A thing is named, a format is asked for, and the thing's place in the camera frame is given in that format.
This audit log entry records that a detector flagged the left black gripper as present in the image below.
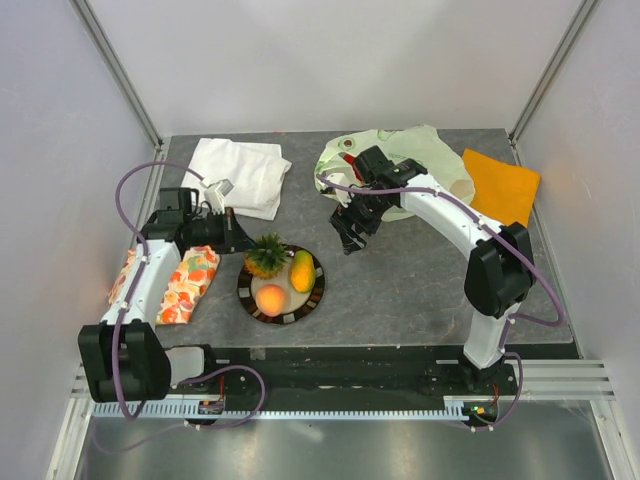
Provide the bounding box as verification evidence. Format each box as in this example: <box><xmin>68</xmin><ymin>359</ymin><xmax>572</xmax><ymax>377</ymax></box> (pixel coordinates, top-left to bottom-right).
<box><xmin>185</xmin><ymin>207</ymin><xmax>258</xmax><ymax>255</ymax></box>

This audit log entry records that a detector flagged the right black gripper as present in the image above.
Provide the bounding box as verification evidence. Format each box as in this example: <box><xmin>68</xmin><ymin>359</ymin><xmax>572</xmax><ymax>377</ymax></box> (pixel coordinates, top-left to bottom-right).
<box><xmin>328</xmin><ymin>187</ymin><xmax>392</xmax><ymax>255</ymax></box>

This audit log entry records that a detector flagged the fake pineapple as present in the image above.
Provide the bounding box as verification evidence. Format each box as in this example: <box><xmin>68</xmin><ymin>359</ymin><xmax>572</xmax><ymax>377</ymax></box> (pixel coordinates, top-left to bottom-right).
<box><xmin>244</xmin><ymin>233</ymin><xmax>290</xmax><ymax>280</ymax></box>

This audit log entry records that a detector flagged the fake peach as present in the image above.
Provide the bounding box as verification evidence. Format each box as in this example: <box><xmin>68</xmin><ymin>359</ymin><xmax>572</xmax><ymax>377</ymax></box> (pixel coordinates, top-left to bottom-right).
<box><xmin>255</xmin><ymin>284</ymin><xmax>288</xmax><ymax>317</ymax></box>

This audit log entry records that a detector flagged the fake mango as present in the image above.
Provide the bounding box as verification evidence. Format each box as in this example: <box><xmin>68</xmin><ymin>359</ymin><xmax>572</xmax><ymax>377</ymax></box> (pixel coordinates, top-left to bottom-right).
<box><xmin>289</xmin><ymin>250</ymin><xmax>315</xmax><ymax>293</ymax></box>

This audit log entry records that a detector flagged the fake red pepper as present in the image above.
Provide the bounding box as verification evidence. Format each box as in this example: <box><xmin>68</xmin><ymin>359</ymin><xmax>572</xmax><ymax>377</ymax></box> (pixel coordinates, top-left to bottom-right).
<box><xmin>339</xmin><ymin>152</ymin><xmax>355</xmax><ymax>170</ymax></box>

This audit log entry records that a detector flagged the light green plastic bag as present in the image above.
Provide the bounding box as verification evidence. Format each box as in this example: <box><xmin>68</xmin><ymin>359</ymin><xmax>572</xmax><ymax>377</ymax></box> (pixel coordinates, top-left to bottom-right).
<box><xmin>314</xmin><ymin>125</ymin><xmax>475</xmax><ymax>205</ymax></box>

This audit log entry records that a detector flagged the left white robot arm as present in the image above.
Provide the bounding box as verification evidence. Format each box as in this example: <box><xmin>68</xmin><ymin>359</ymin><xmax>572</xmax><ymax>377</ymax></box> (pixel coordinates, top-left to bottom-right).
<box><xmin>78</xmin><ymin>180</ymin><xmax>254</xmax><ymax>403</ymax></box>

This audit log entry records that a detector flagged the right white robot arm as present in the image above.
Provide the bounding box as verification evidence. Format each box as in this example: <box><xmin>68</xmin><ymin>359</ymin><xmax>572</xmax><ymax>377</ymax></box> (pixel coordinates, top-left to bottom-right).
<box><xmin>317</xmin><ymin>146</ymin><xmax>535</xmax><ymax>394</ymax></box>

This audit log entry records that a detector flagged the floral patterned cloth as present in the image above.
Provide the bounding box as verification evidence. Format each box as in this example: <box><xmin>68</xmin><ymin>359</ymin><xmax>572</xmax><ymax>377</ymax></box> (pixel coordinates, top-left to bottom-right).
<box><xmin>125</xmin><ymin>240</ymin><xmax>220</xmax><ymax>326</ymax></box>

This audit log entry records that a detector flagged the white folded cloth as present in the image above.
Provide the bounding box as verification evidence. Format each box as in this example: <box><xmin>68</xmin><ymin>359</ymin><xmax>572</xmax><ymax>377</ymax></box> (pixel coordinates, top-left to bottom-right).
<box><xmin>181</xmin><ymin>138</ymin><xmax>291</xmax><ymax>221</ymax></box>

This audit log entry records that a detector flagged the dark rimmed ceramic plate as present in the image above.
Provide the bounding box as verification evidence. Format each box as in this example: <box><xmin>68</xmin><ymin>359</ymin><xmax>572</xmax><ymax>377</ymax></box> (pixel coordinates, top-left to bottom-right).
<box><xmin>236</xmin><ymin>252</ymin><xmax>326</xmax><ymax>325</ymax></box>

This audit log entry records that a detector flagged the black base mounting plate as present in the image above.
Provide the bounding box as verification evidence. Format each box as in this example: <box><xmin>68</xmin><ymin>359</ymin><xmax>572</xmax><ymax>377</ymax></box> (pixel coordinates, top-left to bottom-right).
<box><xmin>152</xmin><ymin>344</ymin><xmax>521</xmax><ymax>401</ymax></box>

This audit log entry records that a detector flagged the orange folded cloth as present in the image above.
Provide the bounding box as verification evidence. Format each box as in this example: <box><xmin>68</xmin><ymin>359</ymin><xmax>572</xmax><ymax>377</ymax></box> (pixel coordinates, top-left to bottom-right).
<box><xmin>462</xmin><ymin>149</ymin><xmax>541</xmax><ymax>227</ymax></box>

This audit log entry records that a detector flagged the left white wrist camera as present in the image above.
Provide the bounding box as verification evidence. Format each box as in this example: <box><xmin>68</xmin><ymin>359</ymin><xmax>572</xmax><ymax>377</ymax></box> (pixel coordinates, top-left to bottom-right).
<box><xmin>200</xmin><ymin>178</ymin><xmax>234</xmax><ymax>214</ymax></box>

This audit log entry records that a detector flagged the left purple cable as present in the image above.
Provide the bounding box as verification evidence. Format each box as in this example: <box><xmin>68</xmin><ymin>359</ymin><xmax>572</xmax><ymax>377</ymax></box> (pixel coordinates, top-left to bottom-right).
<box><xmin>89</xmin><ymin>160</ymin><xmax>266</xmax><ymax>456</ymax></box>

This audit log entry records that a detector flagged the purple cable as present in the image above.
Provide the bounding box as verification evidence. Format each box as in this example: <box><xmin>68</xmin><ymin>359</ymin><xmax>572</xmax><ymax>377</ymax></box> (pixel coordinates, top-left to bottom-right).
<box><xmin>89</xmin><ymin>160</ymin><xmax>266</xmax><ymax>456</ymax></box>
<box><xmin>319</xmin><ymin>172</ymin><xmax>566</xmax><ymax>434</ymax></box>

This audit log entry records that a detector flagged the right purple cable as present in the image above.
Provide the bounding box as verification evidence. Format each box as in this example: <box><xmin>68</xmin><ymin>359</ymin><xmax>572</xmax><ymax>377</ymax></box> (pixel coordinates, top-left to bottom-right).
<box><xmin>319</xmin><ymin>172</ymin><xmax>566</xmax><ymax>434</ymax></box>

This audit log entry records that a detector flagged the white slotted cable duct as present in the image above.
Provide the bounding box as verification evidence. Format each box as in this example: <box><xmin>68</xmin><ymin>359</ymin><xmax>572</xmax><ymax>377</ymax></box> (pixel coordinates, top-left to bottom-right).
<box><xmin>93</xmin><ymin>397</ymin><xmax>494</xmax><ymax>421</ymax></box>

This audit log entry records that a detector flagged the aluminium front rail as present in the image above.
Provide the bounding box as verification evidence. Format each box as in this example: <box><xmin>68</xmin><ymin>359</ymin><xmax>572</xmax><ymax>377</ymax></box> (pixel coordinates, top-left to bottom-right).
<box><xmin>72</xmin><ymin>357</ymin><xmax>616</xmax><ymax>401</ymax></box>

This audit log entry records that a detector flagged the left aluminium frame post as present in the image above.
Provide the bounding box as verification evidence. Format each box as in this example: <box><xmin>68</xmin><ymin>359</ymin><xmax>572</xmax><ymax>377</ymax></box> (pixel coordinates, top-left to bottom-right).
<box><xmin>69</xmin><ymin>0</ymin><xmax>164</xmax><ymax>151</ymax></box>

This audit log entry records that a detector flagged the aluminium frame post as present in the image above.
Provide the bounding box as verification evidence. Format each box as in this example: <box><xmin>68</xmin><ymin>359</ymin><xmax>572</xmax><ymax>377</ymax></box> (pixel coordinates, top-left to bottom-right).
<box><xmin>69</xmin><ymin>0</ymin><xmax>164</xmax><ymax>151</ymax></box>
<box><xmin>508</xmin><ymin>0</ymin><xmax>601</xmax><ymax>148</ymax></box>

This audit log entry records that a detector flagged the right aluminium frame post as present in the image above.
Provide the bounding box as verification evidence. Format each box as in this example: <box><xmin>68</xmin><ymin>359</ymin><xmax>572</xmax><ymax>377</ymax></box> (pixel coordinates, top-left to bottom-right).
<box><xmin>508</xmin><ymin>0</ymin><xmax>601</xmax><ymax>148</ymax></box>

